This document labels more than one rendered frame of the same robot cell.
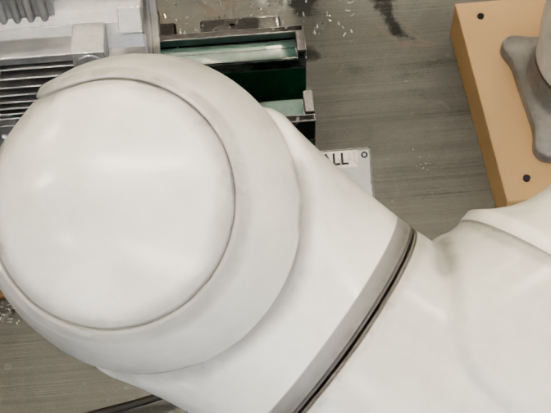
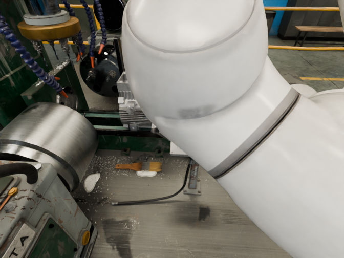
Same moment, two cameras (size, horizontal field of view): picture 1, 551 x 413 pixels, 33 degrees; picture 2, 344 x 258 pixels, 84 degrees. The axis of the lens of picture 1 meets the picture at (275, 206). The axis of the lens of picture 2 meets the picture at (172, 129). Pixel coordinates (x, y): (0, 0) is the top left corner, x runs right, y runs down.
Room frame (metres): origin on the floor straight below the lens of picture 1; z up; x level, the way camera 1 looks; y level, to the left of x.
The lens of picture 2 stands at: (0.03, 0.04, 1.48)
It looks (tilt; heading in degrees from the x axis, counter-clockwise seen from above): 41 degrees down; 6
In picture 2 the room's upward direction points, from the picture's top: straight up
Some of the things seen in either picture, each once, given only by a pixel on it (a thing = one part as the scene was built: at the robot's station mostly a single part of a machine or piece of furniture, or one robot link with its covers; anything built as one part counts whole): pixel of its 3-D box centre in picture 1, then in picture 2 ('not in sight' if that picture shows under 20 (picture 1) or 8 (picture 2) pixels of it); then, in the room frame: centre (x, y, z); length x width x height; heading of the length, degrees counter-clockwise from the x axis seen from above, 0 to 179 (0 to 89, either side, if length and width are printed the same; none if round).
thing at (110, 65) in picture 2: not in sight; (111, 66); (1.01, 0.49, 1.04); 0.41 x 0.25 x 0.25; 3
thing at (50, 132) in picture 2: not in sight; (38, 165); (0.32, 0.46, 1.04); 0.37 x 0.25 x 0.25; 3
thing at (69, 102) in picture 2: not in sight; (68, 102); (0.67, 0.57, 1.02); 0.15 x 0.02 x 0.15; 3
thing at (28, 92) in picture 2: not in sight; (58, 110); (0.67, 0.63, 0.97); 0.30 x 0.11 x 0.34; 3
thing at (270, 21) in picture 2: not in sight; (263, 25); (5.54, -1.67, 0.30); 0.39 x 0.39 x 0.60
